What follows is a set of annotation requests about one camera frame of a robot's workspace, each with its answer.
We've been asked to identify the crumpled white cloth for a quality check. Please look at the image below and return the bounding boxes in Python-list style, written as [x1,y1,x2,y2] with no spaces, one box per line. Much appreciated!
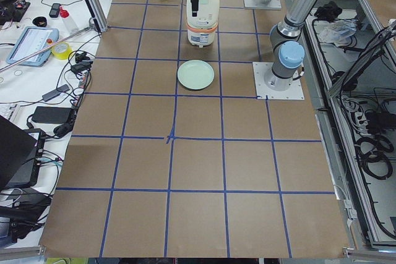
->
[318,20,357,47]

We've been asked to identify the yellow tape roll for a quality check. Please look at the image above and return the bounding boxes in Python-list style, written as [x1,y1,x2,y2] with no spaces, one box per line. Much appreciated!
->
[51,42,72,60]

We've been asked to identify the black power brick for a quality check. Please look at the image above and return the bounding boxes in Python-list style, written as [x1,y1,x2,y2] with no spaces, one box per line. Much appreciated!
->
[32,106,72,124]

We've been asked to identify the black cloth bundle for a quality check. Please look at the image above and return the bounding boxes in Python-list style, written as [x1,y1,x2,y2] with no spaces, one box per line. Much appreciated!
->
[314,1,343,22]

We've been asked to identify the white orange rice cooker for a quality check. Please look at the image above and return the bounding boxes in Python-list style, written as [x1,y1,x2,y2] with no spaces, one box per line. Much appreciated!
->
[186,0,220,48]

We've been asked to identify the black laptop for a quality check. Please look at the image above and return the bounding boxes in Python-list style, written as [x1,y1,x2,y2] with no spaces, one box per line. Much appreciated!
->
[1,117,45,190]

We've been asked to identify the red cap spray bottle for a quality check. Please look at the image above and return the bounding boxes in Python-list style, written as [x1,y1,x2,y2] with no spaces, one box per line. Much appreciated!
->
[59,6,79,34]

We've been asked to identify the metal rod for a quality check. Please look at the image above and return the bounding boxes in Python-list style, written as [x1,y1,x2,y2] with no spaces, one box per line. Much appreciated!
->
[1,25,93,72]

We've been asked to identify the near blue teach pendant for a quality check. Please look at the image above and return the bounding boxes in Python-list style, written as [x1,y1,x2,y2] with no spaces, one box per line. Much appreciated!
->
[6,26,59,67]

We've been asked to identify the coiled black cables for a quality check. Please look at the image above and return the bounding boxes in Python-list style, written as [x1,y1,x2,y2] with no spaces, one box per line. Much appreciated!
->
[352,134,395,181]

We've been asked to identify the near light green plate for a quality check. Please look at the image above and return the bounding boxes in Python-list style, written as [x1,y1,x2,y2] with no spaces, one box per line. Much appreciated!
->
[177,60,215,90]

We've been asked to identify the black phone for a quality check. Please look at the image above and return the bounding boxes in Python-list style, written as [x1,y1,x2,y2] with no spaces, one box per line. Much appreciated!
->
[49,3,61,18]

